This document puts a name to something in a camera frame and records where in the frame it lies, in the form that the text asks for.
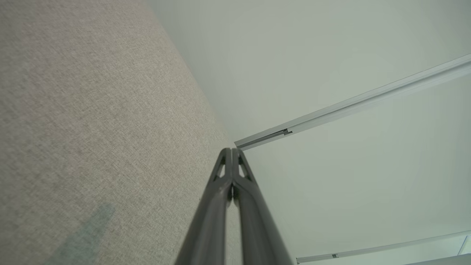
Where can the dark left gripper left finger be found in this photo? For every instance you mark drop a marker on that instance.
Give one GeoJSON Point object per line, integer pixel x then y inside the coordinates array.
{"type": "Point", "coordinates": [209, 221]}

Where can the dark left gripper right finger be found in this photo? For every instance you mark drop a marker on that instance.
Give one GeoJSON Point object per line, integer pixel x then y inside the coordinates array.
{"type": "Point", "coordinates": [257, 228]}

